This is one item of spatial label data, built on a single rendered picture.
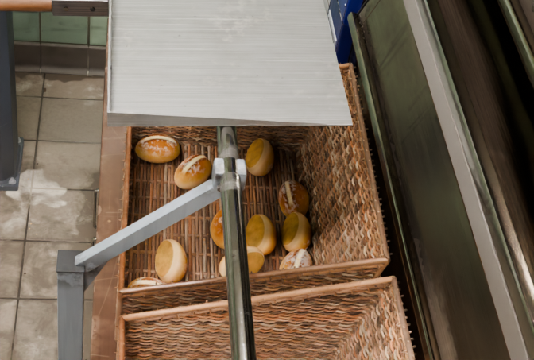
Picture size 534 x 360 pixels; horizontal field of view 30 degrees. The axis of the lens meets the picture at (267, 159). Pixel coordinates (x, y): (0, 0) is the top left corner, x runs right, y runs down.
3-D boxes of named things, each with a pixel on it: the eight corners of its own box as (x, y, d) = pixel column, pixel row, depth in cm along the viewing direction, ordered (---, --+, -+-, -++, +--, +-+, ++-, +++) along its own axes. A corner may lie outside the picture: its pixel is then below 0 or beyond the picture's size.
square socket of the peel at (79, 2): (52, 17, 160) (50, 0, 158) (53, 3, 163) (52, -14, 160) (109, 17, 161) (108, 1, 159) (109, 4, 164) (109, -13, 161)
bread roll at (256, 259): (269, 272, 201) (255, 262, 206) (265, 242, 199) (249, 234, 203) (227, 290, 197) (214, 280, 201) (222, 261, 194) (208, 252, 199)
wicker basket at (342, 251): (332, 151, 233) (356, 59, 214) (364, 354, 193) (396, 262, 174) (122, 138, 226) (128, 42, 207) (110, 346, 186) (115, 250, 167)
